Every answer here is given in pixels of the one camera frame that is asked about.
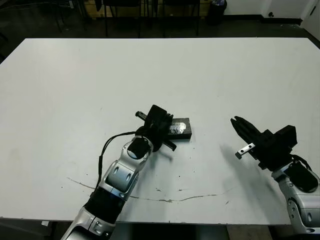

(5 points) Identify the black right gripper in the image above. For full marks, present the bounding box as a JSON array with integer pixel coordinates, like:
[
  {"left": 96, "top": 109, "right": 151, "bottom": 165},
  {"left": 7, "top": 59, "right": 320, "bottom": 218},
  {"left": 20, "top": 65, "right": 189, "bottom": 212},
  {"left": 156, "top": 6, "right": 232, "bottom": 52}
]
[{"left": 230, "top": 116, "right": 292, "bottom": 172}]

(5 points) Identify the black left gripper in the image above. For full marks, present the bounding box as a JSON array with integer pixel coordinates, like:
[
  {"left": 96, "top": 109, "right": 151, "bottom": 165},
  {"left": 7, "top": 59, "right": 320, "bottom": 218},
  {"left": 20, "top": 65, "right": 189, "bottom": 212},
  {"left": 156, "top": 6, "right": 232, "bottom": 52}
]
[{"left": 134, "top": 111, "right": 178, "bottom": 153}]

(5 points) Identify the black box lid with window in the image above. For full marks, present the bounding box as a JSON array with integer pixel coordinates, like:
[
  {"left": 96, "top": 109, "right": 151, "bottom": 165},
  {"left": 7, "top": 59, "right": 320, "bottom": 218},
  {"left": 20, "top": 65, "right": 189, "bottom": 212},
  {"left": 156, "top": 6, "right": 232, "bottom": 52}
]
[{"left": 168, "top": 116, "right": 193, "bottom": 140}]

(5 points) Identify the dark robot body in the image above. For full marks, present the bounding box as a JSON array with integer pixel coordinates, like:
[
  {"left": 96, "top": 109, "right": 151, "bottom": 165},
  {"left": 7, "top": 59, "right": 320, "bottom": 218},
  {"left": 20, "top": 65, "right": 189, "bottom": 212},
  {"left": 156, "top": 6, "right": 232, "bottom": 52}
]
[{"left": 129, "top": 223, "right": 227, "bottom": 240}]

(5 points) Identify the black chair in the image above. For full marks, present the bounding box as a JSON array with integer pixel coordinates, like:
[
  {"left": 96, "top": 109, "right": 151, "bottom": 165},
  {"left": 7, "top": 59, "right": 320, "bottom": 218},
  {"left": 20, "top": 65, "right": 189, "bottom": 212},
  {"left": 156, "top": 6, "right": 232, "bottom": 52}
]
[
  {"left": 161, "top": 0, "right": 201, "bottom": 38},
  {"left": 102, "top": 0, "right": 143, "bottom": 39},
  {"left": 53, "top": 0, "right": 89, "bottom": 33}
]

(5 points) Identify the black trash bin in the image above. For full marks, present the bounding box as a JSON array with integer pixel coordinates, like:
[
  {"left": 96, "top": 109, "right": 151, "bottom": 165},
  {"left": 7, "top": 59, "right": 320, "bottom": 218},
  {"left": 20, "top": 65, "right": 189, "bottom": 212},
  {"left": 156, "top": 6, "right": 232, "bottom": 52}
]
[{"left": 206, "top": 0, "right": 228, "bottom": 26}]

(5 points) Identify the white door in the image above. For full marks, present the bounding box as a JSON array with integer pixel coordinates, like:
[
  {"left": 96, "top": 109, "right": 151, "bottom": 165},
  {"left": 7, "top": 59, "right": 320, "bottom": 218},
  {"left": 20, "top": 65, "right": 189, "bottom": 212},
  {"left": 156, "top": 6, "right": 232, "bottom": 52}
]
[{"left": 299, "top": 0, "right": 320, "bottom": 28}]

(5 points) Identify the wooden cabinet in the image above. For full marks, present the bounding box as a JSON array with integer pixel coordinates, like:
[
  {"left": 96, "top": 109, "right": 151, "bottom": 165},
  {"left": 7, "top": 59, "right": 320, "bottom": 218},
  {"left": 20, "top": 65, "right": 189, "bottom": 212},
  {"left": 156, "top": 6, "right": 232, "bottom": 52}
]
[{"left": 82, "top": 0, "right": 211, "bottom": 20}]

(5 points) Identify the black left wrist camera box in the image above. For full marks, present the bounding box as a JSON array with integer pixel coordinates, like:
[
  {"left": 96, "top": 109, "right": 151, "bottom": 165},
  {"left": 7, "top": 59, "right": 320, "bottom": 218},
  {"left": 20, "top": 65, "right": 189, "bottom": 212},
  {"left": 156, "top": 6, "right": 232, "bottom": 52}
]
[{"left": 146, "top": 104, "right": 168, "bottom": 127}]

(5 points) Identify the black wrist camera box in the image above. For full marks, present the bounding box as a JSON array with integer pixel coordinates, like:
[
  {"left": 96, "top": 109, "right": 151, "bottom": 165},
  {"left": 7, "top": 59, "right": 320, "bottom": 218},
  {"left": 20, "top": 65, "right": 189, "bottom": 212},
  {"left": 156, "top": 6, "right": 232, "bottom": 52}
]
[
  {"left": 272, "top": 124, "right": 298, "bottom": 154},
  {"left": 146, "top": 104, "right": 168, "bottom": 127}
]

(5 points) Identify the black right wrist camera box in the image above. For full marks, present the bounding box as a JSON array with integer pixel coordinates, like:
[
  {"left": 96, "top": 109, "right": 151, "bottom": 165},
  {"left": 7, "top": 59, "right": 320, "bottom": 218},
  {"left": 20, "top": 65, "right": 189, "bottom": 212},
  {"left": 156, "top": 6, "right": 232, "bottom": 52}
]
[{"left": 272, "top": 124, "right": 298, "bottom": 154}]

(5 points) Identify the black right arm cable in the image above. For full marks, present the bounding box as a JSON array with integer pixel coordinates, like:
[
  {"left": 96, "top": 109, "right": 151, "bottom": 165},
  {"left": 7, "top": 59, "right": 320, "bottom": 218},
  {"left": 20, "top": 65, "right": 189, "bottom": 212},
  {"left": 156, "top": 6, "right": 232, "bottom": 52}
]
[{"left": 291, "top": 154, "right": 313, "bottom": 171}]

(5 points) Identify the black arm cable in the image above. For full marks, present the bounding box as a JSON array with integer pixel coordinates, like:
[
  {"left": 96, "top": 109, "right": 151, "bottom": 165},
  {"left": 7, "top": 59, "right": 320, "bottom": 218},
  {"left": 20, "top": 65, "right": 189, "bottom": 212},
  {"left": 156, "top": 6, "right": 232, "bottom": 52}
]
[
  {"left": 291, "top": 154, "right": 313, "bottom": 171},
  {"left": 97, "top": 130, "right": 141, "bottom": 182}
]

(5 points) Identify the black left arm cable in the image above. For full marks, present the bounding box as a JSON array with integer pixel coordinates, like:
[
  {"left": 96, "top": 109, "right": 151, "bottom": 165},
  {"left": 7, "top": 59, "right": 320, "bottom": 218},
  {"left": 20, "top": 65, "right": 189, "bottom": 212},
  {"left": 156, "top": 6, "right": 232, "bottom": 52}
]
[{"left": 97, "top": 130, "right": 141, "bottom": 182}]

